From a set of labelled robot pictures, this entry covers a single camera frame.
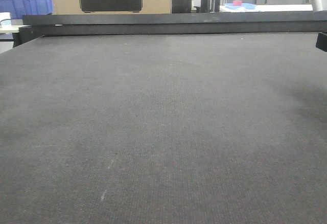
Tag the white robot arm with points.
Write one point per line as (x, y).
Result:
(319, 6)

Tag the blue tray on table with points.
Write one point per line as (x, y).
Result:
(245, 6)

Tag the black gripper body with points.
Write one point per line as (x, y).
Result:
(321, 42)

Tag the black conveyor end rail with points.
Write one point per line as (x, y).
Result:
(194, 23)

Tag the blue plastic crate background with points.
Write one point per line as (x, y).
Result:
(19, 8)

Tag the pink tape roll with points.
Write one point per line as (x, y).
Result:
(237, 3)

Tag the white background table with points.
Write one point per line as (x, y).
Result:
(273, 8)

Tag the black conveyor belt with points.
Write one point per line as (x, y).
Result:
(226, 128)

